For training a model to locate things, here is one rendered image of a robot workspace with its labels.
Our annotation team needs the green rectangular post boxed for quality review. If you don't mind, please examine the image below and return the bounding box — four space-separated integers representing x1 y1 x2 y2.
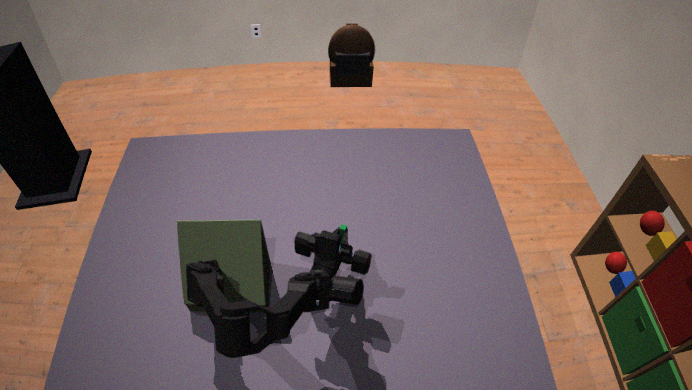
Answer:
339 224 347 246

